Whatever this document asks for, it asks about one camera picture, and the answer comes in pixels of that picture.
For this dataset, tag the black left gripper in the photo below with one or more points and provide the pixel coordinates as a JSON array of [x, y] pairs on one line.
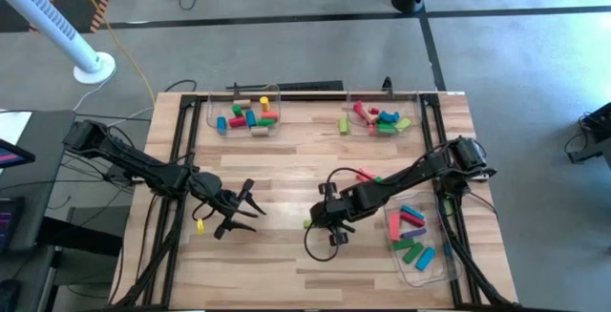
[[224, 202]]

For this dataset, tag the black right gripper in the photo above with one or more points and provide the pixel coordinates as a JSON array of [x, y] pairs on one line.
[[341, 212]]

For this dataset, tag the long lime green block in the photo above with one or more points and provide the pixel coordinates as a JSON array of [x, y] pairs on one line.
[[307, 223]]

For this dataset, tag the long red-orange wooden block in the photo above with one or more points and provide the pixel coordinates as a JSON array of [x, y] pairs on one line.
[[394, 226]]

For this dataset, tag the long red wooden block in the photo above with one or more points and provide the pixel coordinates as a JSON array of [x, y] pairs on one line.
[[411, 220]]

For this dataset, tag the long blue wooden block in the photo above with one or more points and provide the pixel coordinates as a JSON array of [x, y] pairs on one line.
[[413, 211]]

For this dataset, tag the natural wood block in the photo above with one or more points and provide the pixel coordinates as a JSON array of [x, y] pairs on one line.
[[242, 103], [368, 115], [259, 131]]

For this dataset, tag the lime green wooden cylinder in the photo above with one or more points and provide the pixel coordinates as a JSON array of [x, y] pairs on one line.
[[343, 126]]

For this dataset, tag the blue wooden cylinder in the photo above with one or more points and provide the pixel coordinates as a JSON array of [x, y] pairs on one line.
[[250, 118], [221, 124]]

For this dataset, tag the red wooden cylinder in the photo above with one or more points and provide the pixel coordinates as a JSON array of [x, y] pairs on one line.
[[237, 121]]

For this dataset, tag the small red wooden block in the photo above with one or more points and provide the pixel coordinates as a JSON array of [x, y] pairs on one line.
[[269, 115]]

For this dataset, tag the red arch block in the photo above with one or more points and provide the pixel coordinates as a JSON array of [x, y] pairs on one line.
[[358, 108], [374, 110]]

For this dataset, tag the yellow wooden cylinder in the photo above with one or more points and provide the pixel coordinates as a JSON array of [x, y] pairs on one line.
[[264, 103]]

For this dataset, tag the small blue arch block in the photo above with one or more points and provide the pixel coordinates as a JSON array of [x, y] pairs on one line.
[[389, 116]]

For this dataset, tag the lime green wooden block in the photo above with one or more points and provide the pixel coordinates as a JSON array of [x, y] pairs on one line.
[[403, 123]]

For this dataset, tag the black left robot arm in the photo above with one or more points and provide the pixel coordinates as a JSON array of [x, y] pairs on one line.
[[133, 158]]

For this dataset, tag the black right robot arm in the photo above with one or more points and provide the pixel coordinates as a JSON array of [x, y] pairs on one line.
[[410, 179]]

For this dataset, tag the small yellow tag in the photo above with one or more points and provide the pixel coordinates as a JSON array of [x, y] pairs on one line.
[[200, 226]]

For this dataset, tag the orange-red wooden block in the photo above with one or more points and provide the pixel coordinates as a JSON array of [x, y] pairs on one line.
[[365, 174]]

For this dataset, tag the clear plastic bin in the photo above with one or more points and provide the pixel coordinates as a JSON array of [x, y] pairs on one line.
[[410, 104], [212, 133], [410, 278]]

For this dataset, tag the black power strip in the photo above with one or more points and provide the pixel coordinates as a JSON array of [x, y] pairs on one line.
[[310, 85]]

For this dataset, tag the dark grey side desk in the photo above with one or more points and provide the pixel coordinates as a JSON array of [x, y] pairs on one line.
[[48, 159]]

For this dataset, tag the black console with cyan lights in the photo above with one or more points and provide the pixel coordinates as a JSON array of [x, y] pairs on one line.
[[9, 226]]

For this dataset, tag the tablet with pink screen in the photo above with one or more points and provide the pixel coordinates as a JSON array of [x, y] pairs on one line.
[[12, 155]]

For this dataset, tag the white paper sheet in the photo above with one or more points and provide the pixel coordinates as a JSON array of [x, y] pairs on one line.
[[12, 128]]

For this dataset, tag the white tower fan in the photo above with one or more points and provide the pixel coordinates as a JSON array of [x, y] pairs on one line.
[[48, 21]]

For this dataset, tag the black electronics box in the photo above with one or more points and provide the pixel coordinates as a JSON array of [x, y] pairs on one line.
[[599, 121]]

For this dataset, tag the black loop-shaped bracket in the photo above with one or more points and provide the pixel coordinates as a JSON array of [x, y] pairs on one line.
[[385, 80]]

